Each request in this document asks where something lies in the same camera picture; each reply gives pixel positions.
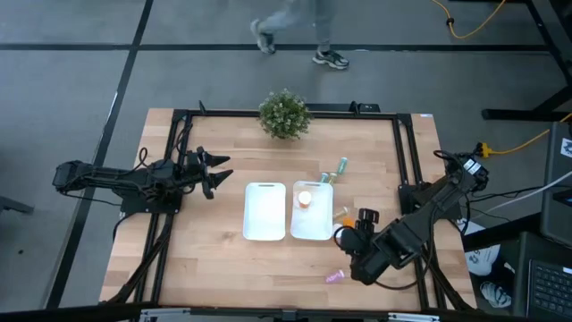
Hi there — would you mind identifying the black desk frame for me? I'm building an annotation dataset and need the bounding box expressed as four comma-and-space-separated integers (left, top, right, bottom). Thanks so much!
481, 0, 572, 123

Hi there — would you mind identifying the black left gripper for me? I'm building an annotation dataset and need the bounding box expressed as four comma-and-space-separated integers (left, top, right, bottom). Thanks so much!
184, 146, 235, 201

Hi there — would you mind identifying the grey chair leg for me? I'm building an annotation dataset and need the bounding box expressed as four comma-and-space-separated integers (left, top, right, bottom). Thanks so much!
0, 195, 35, 216

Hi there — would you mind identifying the white bag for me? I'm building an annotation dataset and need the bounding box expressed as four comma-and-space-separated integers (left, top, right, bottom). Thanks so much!
463, 221, 502, 277

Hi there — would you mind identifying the white plastic bin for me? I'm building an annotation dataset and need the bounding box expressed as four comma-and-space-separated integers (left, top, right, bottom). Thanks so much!
290, 180, 334, 242
242, 182, 287, 242

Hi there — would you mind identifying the black laptop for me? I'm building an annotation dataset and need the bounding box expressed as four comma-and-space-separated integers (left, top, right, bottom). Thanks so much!
512, 231, 572, 319

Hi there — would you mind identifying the black bracket bar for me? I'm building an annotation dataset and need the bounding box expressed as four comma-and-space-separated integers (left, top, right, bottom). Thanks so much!
307, 100, 382, 114

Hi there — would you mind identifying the person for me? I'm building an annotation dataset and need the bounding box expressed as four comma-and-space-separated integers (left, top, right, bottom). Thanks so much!
248, 0, 351, 71

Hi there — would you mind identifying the black computer tower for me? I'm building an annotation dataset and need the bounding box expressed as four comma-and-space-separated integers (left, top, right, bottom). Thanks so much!
539, 121, 572, 250

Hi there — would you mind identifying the white shoe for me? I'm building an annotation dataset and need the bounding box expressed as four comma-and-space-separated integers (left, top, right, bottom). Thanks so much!
480, 280, 513, 309

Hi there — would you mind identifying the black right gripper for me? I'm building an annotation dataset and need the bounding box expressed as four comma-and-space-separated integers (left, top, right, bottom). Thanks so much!
342, 208, 404, 285

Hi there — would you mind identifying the black aluminium table frame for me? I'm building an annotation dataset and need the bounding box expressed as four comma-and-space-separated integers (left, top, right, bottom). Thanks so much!
101, 100, 477, 313

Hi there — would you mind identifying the black camera mount rail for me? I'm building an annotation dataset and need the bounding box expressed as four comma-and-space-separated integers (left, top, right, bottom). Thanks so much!
0, 301, 572, 322

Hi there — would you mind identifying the yellow floor cable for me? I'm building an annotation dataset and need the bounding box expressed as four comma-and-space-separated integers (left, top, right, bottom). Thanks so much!
430, 0, 509, 40

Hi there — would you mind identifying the small green potted plant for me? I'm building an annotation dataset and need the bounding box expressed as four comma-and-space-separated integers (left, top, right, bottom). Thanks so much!
257, 89, 313, 141

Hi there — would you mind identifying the yellow extension cord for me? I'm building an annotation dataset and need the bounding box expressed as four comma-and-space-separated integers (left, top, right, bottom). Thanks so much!
475, 112, 572, 159

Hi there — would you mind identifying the white cable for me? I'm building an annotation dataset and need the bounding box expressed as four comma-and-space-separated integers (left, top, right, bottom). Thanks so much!
484, 169, 572, 216

